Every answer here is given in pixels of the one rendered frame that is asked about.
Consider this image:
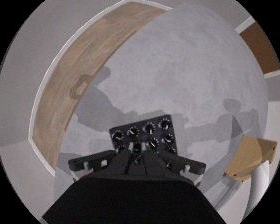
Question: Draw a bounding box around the black knob box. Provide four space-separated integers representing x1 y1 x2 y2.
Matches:
109 114 178 165

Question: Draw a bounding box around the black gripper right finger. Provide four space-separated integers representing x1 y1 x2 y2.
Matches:
140 143 206 187

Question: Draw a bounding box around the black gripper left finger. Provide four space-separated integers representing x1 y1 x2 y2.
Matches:
68 142 135 182

